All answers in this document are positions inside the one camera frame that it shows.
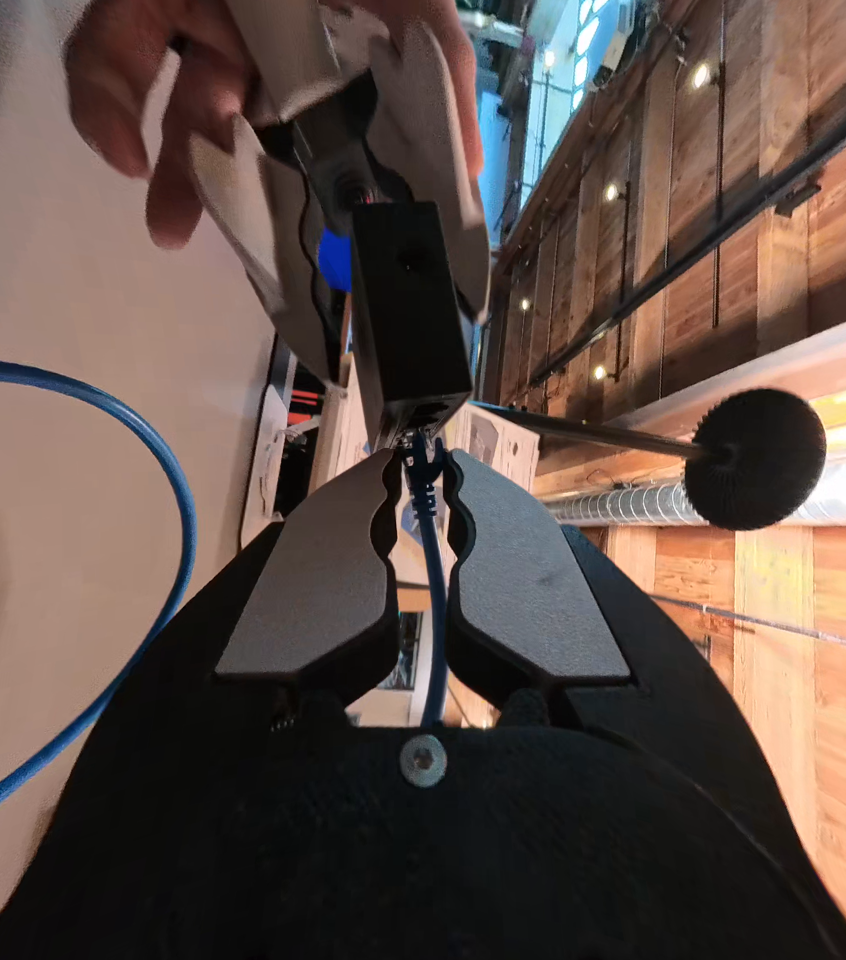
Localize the silver ventilation duct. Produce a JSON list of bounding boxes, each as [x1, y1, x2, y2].
[[543, 450, 846, 526]]

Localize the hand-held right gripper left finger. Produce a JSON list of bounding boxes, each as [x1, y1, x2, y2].
[[214, 448, 403, 706]]

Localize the person's left hand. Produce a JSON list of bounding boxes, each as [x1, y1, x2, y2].
[[63, 0, 487, 250]]

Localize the printed instruction sheets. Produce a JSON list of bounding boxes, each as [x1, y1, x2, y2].
[[318, 375, 541, 586]]

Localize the blue ethernet cable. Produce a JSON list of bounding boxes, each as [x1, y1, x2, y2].
[[0, 356, 448, 845]]

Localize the blue plastic bin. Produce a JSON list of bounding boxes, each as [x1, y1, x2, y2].
[[318, 228, 352, 294]]

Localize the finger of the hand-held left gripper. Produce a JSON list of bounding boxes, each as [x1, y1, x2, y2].
[[369, 22, 493, 324], [186, 112, 343, 387]]

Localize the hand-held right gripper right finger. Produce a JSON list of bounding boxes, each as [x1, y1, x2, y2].
[[441, 448, 632, 711]]

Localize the instruction sheet on stand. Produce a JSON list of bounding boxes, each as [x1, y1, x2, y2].
[[239, 337, 319, 549]]

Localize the black round disc on pole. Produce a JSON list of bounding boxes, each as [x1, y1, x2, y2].
[[471, 386, 829, 532]]

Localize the black ethernet switch box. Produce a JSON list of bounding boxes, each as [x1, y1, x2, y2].
[[350, 201, 475, 451]]

